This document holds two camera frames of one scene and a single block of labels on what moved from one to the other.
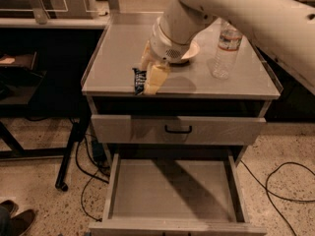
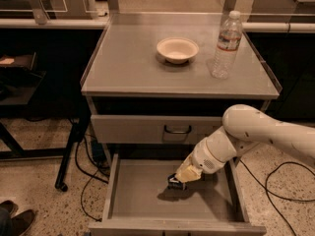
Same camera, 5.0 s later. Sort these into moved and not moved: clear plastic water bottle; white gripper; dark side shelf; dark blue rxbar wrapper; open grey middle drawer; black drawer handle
Moved: white gripper; dark blue rxbar wrapper
Not moved: clear plastic water bottle; open grey middle drawer; dark side shelf; black drawer handle
